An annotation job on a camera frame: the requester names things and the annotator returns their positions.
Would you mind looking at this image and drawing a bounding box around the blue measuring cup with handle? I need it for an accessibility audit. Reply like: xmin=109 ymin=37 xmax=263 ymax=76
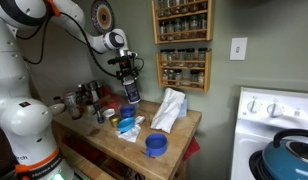
xmin=144 ymin=133 xmax=169 ymax=159

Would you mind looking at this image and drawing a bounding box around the white stove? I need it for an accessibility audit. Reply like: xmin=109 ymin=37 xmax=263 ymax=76
xmin=229 ymin=87 xmax=308 ymax=180

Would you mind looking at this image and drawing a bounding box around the white bowl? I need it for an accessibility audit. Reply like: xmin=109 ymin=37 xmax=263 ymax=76
xmin=48 ymin=102 xmax=67 ymax=117

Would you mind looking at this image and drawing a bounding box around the white and black container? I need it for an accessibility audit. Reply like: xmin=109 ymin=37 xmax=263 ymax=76
xmin=122 ymin=76 xmax=142 ymax=105

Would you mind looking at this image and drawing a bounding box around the small black bottle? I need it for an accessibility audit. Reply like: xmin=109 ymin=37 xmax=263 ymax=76
xmin=94 ymin=103 xmax=106 ymax=125

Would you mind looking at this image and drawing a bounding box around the wooden butcher block table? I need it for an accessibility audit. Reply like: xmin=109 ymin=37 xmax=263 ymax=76
xmin=51 ymin=98 xmax=203 ymax=180

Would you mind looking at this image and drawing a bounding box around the steel pepper grinder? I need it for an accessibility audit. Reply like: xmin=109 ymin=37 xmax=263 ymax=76
xmin=95 ymin=79 xmax=104 ymax=98

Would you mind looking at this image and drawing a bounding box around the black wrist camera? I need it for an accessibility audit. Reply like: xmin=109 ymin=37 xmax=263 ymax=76
xmin=107 ymin=56 xmax=124 ymax=66

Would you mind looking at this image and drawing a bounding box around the dark blue cup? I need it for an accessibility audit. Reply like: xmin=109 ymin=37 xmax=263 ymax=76
xmin=119 ymin=105 xmax=137 ymax=120

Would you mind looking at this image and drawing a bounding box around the white crumpled cloth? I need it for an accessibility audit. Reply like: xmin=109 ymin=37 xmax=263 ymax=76
xmin=150 ymin=87 xmax=187 ymax=135

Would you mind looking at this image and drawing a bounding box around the wooden spice rack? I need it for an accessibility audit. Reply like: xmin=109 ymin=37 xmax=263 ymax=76
xmin=155 ymin=48 xmax=212 ymax=94
xmin=151 ymin=0 xmax=215 ymax=45

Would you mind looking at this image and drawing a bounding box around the red container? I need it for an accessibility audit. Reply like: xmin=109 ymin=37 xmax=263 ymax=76
xmin=101 ymin=86 xmax=112 ymax=98

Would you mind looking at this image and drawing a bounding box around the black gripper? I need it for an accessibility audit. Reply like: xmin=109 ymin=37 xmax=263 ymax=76
xmin=115 ymin=55 xmax=140 ymax=85

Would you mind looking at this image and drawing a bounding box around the decorative wall plate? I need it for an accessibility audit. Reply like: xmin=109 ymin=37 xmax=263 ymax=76
xmin=90 ymin=0 xmax=116 ymax=35

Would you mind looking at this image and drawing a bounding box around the white light switch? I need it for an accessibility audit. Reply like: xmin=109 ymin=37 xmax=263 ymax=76
xmin=229 ymin=36 xmax=249 ymax=62

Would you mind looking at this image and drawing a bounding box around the blue kettle black handle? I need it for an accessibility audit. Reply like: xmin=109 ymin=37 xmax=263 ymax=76
xmin=261 ymin=129 xmax=308 ymax=180

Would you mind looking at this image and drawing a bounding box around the light blue bowl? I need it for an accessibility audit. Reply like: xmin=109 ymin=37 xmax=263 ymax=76
xmin=116 ymin=116 xmax=136 ymax=134

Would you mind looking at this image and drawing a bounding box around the red cloth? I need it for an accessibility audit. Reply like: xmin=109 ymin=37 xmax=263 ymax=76
xmin=182 ymin=136 xmax=202 ymax=162

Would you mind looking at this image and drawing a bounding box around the small white cup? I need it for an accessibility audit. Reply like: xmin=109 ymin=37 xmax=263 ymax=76
xmin=102 ymin=108 xmax=116 ymax=120

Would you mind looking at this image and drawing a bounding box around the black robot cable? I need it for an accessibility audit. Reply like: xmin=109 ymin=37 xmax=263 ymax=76
xmin=15 ymin=12 xmax=145 ymax=78

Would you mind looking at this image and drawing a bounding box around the dark sauce bottle black cap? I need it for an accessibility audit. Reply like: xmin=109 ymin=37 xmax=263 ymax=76
xmin=77 ymin=83 xmax=88 ymax=105

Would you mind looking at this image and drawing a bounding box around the gold metal cup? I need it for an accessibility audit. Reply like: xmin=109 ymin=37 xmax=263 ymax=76
xmin=108 ymin=114 xmax=122 ymax=128

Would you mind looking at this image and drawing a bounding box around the steel salt grinder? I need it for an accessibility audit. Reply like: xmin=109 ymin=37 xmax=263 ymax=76
xmin=89 ymin=80 xmax=100 ymax=104

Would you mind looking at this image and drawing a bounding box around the upside-down clear sauce bottle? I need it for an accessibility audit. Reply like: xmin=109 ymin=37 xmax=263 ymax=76
xmin=63 ymin=91 xmax=83 ymax=121

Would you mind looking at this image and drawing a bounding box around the black stove burner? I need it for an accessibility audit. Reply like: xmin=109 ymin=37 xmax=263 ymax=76
xmin=248 ymin=149 xmax=269 ymax=180

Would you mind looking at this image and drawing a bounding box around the brass knob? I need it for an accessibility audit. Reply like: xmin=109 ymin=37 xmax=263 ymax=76
xmin=88 ymin=128 xmax=101 ymax=137

